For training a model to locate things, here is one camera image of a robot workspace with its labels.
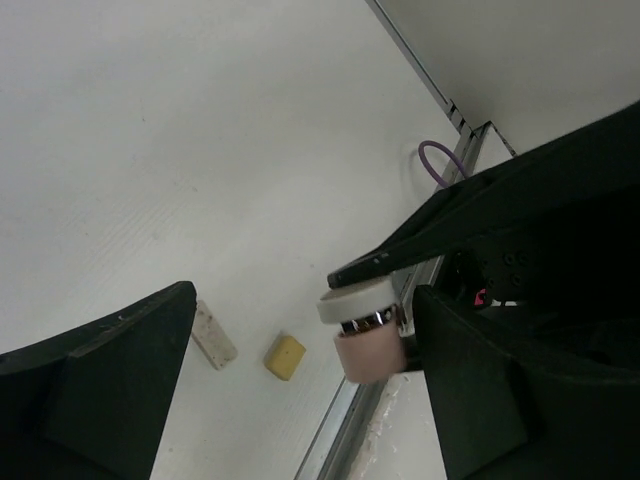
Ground tan eraser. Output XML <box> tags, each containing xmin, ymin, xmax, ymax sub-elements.
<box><xmin>264</xmin><ymin>335</ymin><xmax>306</xmax><ymax>381</ymax></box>

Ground pink mini stapler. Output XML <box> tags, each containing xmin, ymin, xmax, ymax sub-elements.
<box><xmin>317</xmin><ymin>276</ymin><xmax>408</xmax><ymax>385</ymax></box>

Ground white eraser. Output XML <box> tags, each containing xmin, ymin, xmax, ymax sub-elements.
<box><xmin>191</xmin><ymin>300</ymin><xmax>238</xmax><ymax>371</ymax></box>

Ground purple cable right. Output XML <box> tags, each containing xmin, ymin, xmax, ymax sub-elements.
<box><xmin>417</xmin><ymin>140</ymin><xmax>469</xmax><ymax>189</ymax></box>

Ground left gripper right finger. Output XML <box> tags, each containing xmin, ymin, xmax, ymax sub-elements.
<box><xmin>413</xmin><ymin>286</ymin><xmax>639</xmax><ymax>479</ymax></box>

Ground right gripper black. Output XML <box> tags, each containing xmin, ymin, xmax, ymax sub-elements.
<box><xmin>327</xmin><ymin>104</ymin><xmax>639</xmax><ymax>370</ymax></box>

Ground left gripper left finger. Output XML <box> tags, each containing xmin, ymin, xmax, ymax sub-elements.
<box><xmin>1</xmin><ymin>281</ymin><xmax>195</xmax><ymax>479</ymax></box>

